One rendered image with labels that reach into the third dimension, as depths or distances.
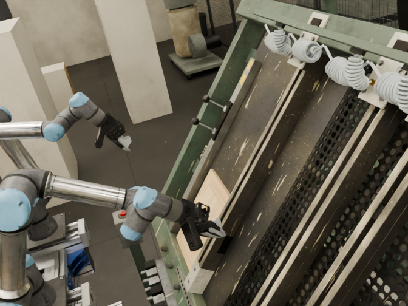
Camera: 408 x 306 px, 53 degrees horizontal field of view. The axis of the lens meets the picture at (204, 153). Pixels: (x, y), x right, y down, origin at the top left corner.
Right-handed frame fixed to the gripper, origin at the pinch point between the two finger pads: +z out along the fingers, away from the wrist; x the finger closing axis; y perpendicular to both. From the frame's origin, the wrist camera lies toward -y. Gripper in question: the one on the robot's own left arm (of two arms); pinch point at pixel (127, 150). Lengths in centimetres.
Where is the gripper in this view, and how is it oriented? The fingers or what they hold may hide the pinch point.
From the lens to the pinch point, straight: 200.9
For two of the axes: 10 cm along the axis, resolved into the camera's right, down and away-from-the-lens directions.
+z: 6.0, 6.2, 5.0
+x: -2.7, -4.3, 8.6
